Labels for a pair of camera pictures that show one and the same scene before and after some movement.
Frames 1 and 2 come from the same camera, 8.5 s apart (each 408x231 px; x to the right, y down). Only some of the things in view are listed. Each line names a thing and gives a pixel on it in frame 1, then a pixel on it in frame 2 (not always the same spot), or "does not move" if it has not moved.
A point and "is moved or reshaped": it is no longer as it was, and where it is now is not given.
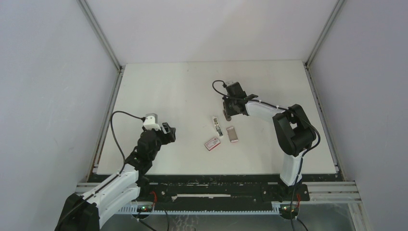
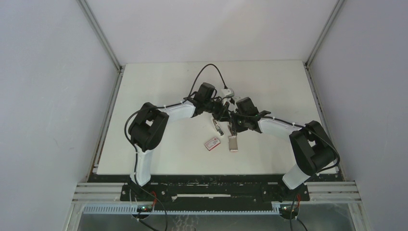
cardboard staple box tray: [232, 134] is moved or reshaped
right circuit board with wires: [285, 210] does not move
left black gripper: [171, 130] → [223, 114]
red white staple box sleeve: [212, 144] does not move
